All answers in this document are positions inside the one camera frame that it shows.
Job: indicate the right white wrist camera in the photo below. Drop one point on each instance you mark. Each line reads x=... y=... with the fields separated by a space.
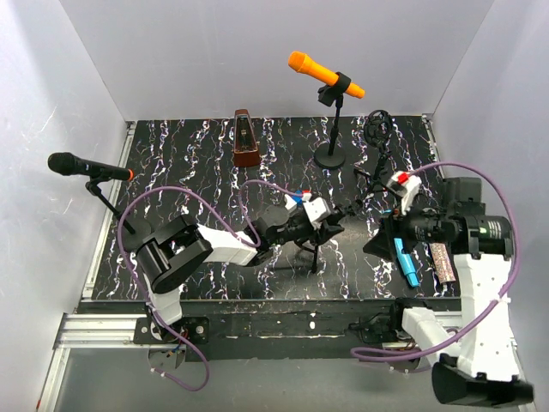
x=405 y=187

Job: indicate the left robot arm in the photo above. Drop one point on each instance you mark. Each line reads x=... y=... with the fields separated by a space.
x=169 y=256

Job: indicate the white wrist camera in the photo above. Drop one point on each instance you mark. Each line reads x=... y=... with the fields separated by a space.
x=405 y=187
x=316 y=210

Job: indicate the blue white toy block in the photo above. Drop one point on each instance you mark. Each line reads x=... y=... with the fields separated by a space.
x=293 y=200

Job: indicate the black microphone orange tip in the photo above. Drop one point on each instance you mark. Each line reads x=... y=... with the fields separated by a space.
x=67 y=164

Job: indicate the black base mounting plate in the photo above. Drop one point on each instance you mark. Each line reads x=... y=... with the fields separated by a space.
x=276 y=329

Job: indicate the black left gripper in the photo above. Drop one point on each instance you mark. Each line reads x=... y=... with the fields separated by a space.
x=323 y=239

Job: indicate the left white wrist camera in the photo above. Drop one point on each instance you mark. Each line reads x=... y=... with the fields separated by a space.
x=316 y=210

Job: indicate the black shock mount tripod stand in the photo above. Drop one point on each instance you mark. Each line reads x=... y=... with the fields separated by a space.
x=377 y=130

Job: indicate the blue microphone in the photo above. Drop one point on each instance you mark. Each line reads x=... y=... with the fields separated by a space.
x=406 y=264

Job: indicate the black tripod stand blue mic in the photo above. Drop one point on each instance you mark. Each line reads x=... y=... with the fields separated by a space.
x=352 y=209

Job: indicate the black round base mic stand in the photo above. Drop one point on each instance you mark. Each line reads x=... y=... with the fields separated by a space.
x=330 y=156

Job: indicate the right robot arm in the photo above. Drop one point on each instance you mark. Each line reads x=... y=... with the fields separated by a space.
x=480 y=368

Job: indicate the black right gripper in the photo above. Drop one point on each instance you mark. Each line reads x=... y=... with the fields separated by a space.
x=382 y=243

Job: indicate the brown metronome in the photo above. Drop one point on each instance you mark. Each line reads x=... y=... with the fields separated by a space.
x=245 y=148

